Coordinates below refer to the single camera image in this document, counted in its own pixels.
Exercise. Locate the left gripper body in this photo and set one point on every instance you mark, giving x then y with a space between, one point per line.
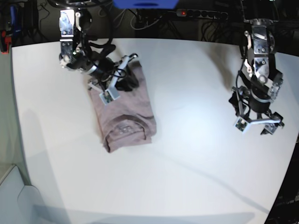
257 107

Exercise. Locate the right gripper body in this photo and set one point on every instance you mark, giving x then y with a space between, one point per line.
117 74

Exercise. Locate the pink t-shirt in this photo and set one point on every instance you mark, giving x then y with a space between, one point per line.
129 120

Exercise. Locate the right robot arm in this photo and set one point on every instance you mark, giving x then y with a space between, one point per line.
80 52

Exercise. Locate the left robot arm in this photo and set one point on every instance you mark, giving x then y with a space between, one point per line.
261 79

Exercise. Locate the blue box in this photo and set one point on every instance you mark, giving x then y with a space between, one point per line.
145 4

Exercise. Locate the black power strip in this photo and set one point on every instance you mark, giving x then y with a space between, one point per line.
202 14

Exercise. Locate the red black clamp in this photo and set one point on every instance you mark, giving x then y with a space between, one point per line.
5 37

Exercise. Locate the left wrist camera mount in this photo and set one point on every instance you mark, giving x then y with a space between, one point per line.
250 121

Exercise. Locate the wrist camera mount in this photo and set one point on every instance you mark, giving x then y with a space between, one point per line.
111 94
250 121

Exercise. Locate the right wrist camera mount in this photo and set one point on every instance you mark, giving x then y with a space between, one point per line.
111 94

